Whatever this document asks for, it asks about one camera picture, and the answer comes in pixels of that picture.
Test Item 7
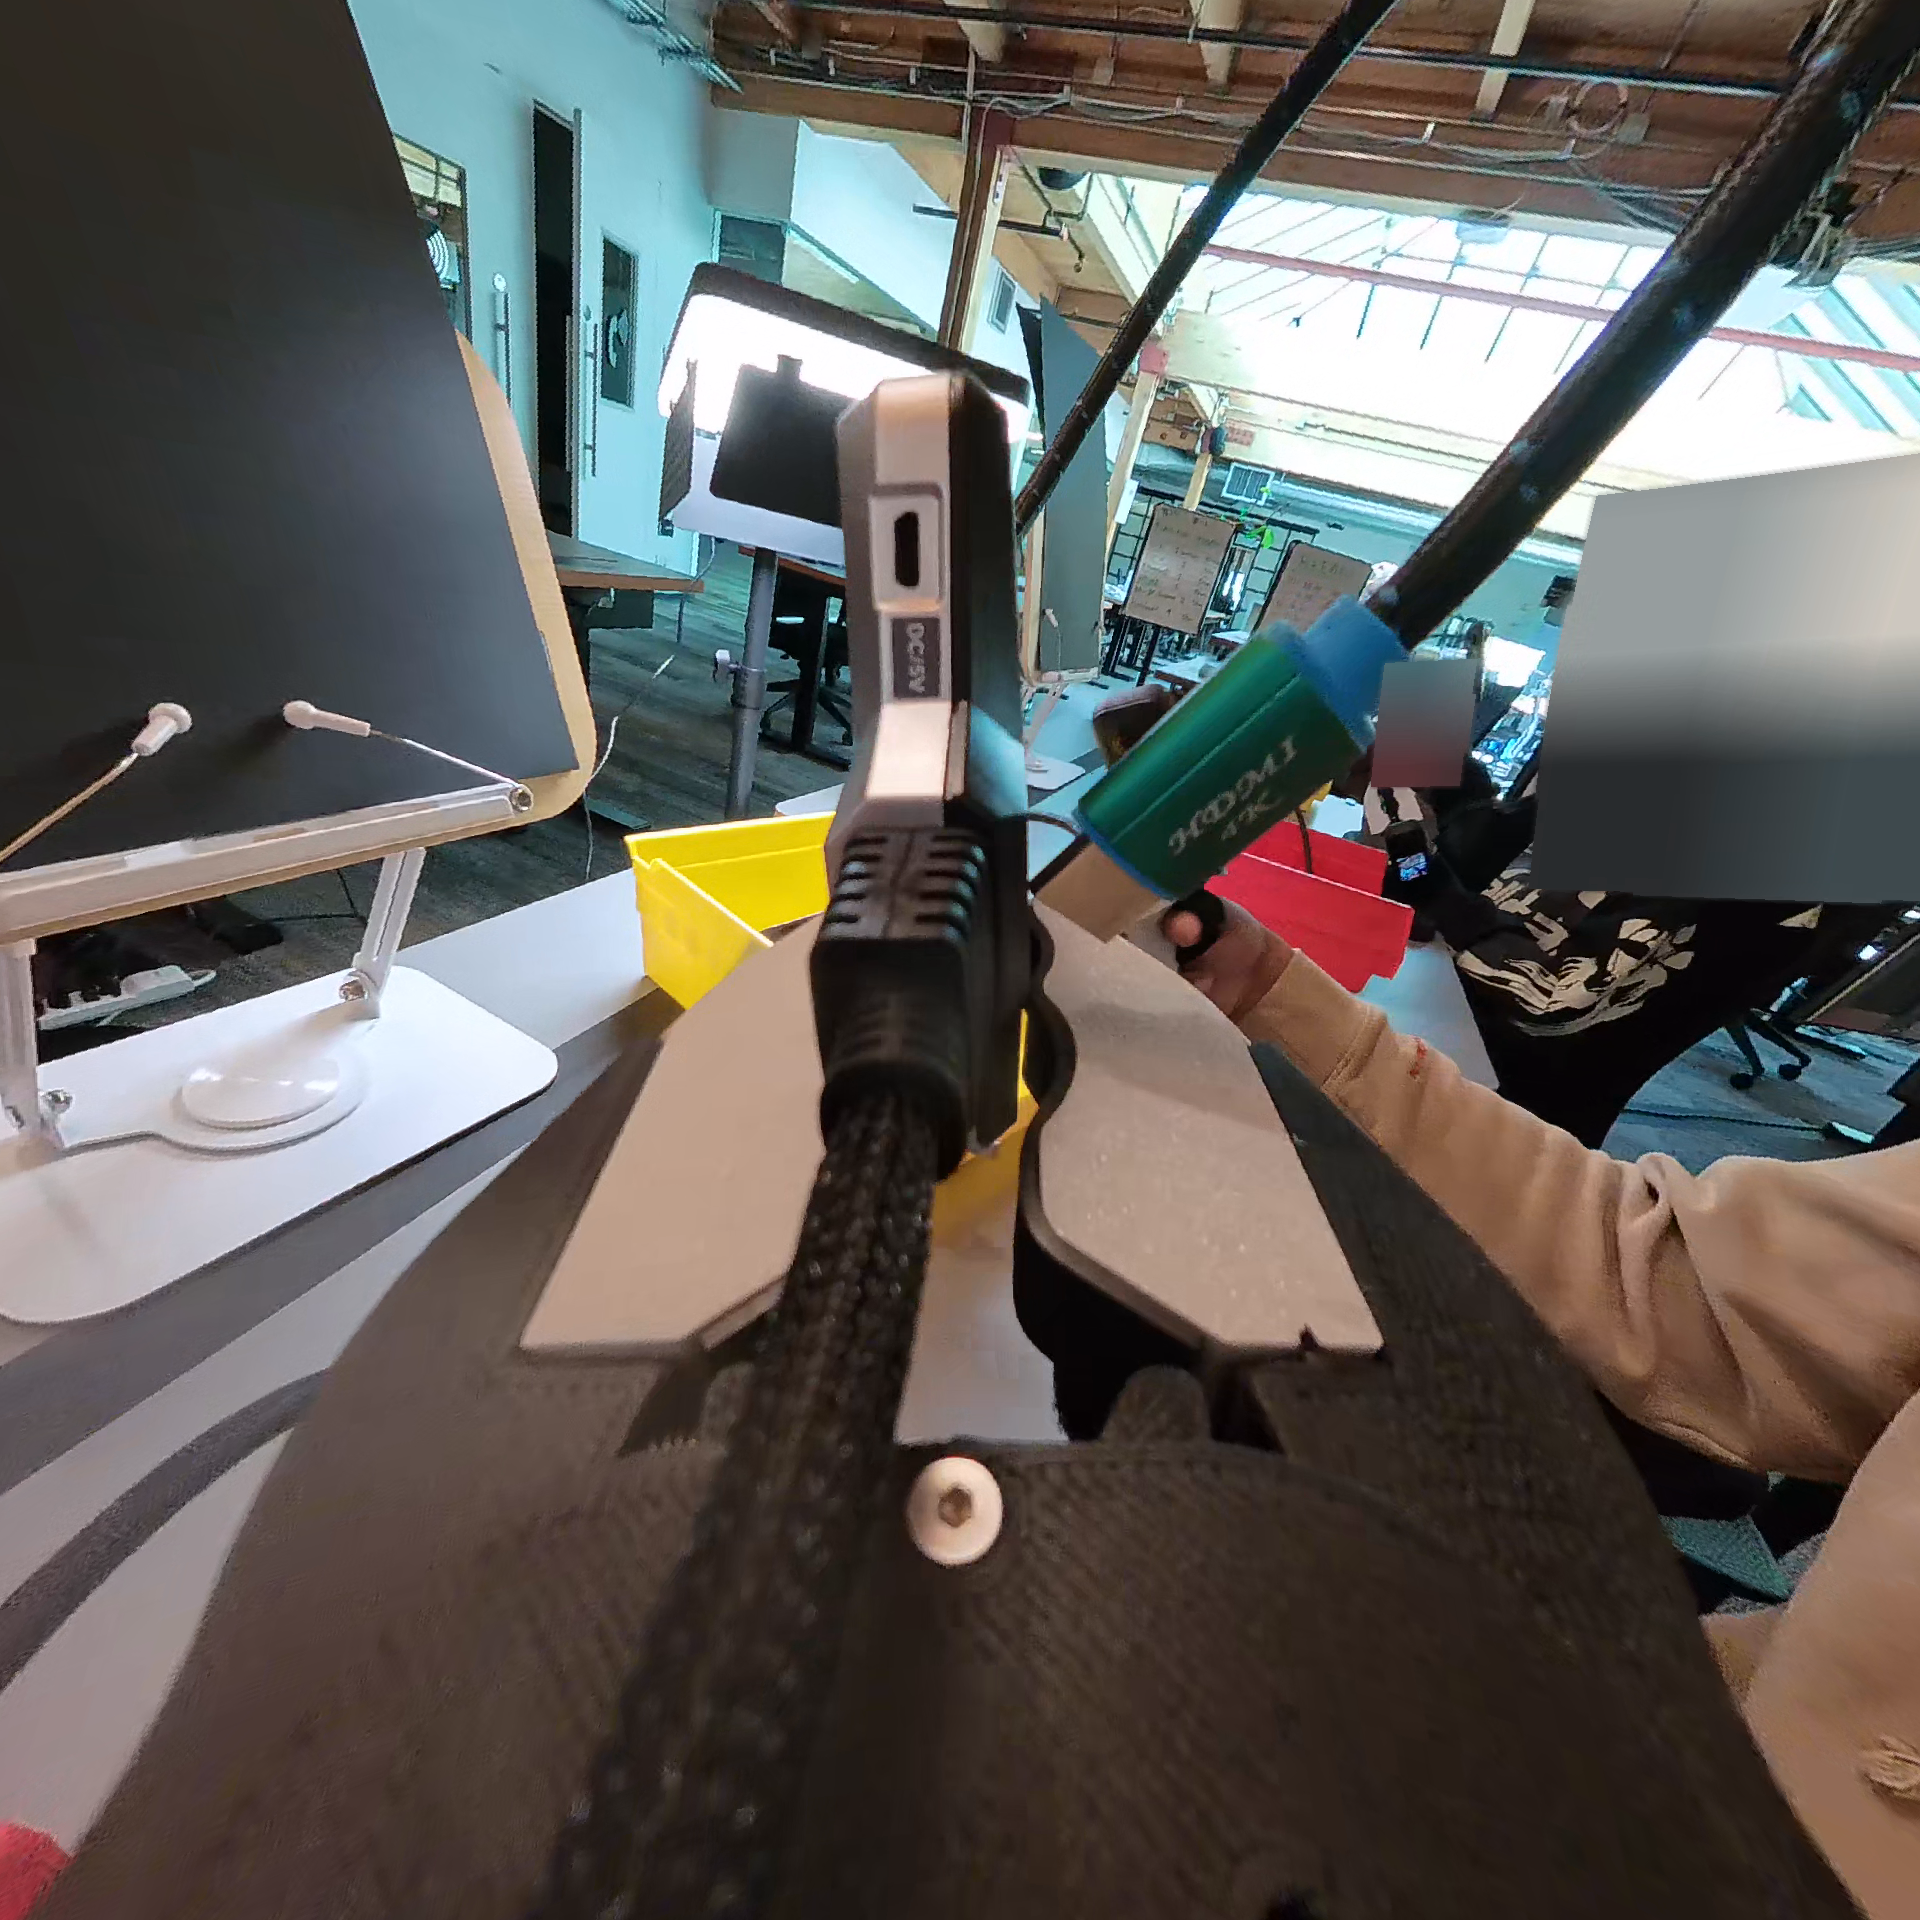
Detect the black tape strip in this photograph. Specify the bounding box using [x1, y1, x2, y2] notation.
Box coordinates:
[0, 1021, 663, 1503]

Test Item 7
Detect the brown easel board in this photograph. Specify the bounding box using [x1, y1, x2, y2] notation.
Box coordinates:
[1252, 545, 1374, 648]
[1124, 504, 1239, 633]

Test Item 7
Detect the white tablet stand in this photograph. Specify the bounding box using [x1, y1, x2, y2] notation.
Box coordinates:
[0, 779, 559, 1328]

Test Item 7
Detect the person's beige hoodie torso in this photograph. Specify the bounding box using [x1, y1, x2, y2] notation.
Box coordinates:
[1702, 1394, 1920, 1920]

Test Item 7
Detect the dark door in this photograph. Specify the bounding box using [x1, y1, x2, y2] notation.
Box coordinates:
[527, 104, 585, 536]

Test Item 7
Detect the person's right forearm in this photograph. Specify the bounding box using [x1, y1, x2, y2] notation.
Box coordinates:
[1236, 938, 1920, 1488]

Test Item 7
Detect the red plastic bin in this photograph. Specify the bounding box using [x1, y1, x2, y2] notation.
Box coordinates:
[1199, 817, 1420, 994]

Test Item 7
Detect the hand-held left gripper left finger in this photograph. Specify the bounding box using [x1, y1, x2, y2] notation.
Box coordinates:
[516, 920, 841, 1367]

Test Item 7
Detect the thick black braided cable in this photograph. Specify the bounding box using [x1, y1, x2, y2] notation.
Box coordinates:
[532, 825, 992, 1920]

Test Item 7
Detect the black board on stand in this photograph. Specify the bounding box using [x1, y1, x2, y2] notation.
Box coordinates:
[1017, 301, 1115, 789]

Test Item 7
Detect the white power strip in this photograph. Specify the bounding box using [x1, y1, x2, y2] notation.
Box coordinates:
[36, 966, 220, 1030]

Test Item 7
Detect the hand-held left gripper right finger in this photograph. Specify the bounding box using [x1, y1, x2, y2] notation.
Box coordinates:
[1012, 914, 1384, 1434]

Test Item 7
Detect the yellow plastic bin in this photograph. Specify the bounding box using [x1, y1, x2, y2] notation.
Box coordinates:
[624, 810, 1044, 1240]

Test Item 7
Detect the black hdmi switch box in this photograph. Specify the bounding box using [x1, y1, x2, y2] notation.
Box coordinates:
[809, 374, 1051, 1181]

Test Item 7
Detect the white tipped thin cord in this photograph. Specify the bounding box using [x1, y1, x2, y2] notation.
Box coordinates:
[0, 699, 196, 869]
[280, 698, 536, 817]

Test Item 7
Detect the person's right hand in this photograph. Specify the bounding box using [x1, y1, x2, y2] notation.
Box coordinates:
[1153, 896, 1295, 1025]

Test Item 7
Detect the hdmi cable green plug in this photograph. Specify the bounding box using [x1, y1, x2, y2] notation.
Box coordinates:
[1036, 0, 1920, 944]
[1012, 0, 1403, 536]

